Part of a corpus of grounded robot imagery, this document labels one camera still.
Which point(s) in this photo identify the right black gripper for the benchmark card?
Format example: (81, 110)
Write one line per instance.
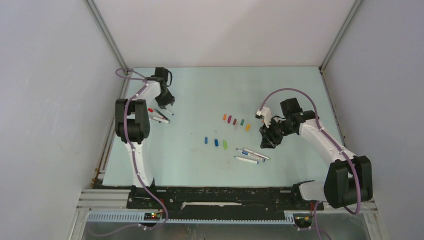
(268, 138)

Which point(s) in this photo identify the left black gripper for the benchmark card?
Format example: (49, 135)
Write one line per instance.
(162, 103)

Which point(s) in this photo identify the light green cap marker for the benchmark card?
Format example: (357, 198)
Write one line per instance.
(256, 153)

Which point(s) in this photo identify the blue cap thin marker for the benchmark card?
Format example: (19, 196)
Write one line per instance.
(246, 160)

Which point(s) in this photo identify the blue cap thick marker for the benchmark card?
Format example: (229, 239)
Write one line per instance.
(251, 155)

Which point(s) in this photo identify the light green pen cap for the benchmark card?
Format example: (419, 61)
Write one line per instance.
(224, 144)

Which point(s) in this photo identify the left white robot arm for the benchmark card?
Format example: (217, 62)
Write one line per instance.
(133, 116)

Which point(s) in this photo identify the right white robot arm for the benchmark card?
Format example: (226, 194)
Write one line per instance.
(349, 177)

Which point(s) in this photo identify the dark green marker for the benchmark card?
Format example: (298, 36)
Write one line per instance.
(162, 115)

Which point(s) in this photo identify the grey cap white marker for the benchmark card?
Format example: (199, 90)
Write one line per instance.
(157, 119)

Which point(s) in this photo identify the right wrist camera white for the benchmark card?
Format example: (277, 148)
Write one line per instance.
(264, 113)

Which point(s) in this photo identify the aluminium frame rail left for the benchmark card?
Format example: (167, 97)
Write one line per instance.
(102, 88)

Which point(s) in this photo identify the aluminium frame rail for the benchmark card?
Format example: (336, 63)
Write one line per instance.
(102, 88)
(328, 66)

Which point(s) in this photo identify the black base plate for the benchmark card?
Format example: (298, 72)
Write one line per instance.
(223, 203)

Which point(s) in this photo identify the aluminium frame rail right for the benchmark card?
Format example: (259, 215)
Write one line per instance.
(328, 66)

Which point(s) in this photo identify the grey cable duct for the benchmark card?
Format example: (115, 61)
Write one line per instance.
(149, 218)

